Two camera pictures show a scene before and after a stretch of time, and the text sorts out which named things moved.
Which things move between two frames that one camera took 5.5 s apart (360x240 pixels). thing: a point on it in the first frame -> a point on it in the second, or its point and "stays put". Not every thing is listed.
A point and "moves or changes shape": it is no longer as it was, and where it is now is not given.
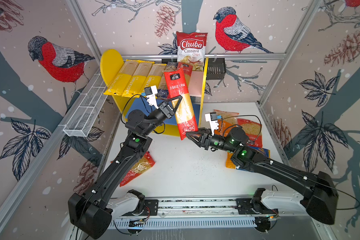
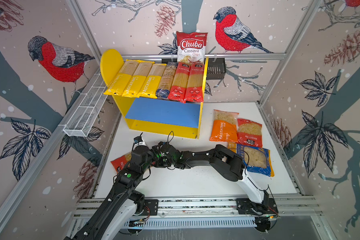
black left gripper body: [166, 113] -> [150, 155]
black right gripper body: [207, 145] -> [163, 162]
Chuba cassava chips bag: [191, 49] stays put
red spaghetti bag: [185, 117] -> [194, 91]
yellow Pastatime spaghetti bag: [137, 79] stays put
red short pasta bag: [254, 131] stays put
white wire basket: [79, 124] stays put
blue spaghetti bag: [162, 90] stays put
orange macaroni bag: [228, 119] stays put
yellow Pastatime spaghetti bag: [120, 81] stays put
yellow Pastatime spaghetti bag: [155, 75] moves or changes shape
